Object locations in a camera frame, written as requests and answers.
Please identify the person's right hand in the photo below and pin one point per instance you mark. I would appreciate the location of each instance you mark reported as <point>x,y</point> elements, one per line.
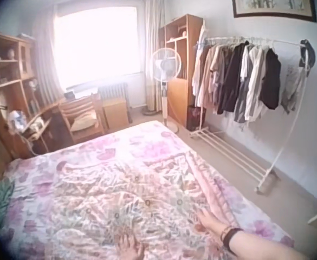
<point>211,224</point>

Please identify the person's left hand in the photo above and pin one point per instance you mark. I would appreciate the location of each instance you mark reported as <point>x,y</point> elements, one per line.
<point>129,250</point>

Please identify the person's left fingers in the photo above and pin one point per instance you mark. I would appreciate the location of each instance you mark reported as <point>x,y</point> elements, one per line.
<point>128,241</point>

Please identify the floral quilt with pink edge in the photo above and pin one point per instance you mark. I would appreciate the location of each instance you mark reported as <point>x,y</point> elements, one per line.
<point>115,195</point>

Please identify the bed with pink floral sheet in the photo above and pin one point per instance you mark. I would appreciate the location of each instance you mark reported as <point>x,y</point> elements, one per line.
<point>136,140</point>

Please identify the black wrist band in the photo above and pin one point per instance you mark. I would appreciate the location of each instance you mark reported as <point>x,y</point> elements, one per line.
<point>232,235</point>

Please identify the small wooden box cabinet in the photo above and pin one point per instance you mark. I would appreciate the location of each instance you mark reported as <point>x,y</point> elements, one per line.
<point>115,113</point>

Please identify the wooden chair with cushion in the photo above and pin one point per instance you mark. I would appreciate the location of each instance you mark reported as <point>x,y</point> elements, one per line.
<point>82,119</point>

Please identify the black waste bin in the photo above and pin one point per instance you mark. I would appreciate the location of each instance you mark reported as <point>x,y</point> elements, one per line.
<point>194,117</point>

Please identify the grey radiator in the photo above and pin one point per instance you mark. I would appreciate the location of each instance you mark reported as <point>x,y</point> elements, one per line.
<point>114,90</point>

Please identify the small black desk box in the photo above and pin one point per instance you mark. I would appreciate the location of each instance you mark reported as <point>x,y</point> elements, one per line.
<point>69,95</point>

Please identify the tall wooden cabinet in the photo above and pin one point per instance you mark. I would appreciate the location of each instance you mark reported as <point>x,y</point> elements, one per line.
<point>186,89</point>

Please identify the white desk appliance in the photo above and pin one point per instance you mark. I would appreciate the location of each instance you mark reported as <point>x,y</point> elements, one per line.
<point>16,120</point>

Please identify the white standing fan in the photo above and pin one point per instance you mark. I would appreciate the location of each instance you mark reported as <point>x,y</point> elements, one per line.
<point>165,65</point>

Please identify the light striped curtain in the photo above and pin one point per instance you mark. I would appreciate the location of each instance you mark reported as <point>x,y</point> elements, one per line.
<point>45,62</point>
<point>153,29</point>

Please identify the bright window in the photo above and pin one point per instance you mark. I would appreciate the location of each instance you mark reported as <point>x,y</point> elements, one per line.
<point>96,46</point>

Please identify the white clothes rack with clothes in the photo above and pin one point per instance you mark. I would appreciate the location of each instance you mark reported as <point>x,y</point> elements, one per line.
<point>242,78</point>

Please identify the wooden desk with bookshelf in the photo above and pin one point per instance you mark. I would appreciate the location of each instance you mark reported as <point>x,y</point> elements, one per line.
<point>10,78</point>

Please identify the dark framed wall picture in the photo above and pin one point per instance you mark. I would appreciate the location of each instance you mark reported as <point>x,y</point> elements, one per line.
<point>274,9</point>

